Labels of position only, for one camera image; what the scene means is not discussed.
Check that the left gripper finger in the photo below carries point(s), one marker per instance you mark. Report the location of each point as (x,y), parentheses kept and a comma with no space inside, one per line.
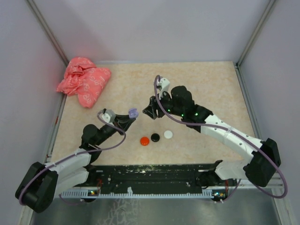
(125,125)
(122,118)

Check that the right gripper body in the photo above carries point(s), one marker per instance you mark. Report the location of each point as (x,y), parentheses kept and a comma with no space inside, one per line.
(166,102)

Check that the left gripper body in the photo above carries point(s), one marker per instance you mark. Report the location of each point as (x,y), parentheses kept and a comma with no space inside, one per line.
(116,124)

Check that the purple earbud charging case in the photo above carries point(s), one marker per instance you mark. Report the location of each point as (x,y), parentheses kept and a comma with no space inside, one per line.
(133,113)

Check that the orange earbud charging case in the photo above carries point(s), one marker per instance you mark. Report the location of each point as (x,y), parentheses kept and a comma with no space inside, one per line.
(144,141)

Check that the black earbud charging case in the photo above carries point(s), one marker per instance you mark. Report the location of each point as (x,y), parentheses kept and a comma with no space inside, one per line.
(155,137)

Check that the white earbud charging case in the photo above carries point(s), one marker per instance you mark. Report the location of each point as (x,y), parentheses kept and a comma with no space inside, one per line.
(168,134)

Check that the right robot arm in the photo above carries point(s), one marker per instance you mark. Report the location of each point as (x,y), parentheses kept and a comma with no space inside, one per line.
(259,157)

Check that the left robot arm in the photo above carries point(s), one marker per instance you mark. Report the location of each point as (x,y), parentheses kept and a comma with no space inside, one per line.
(43,182)

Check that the pink crumpled cloth bag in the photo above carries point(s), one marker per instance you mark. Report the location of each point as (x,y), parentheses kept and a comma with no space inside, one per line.
(85,80)

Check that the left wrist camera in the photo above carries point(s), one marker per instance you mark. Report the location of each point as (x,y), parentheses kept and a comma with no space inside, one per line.
(108,116)

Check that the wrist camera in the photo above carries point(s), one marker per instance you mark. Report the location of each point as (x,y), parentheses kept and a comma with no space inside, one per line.
(108,116)
(162,84)

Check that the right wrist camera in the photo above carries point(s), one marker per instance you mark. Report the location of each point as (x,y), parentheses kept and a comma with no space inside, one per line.
(162,84)

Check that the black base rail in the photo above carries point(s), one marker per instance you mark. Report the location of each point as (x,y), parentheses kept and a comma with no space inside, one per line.
(153,179)

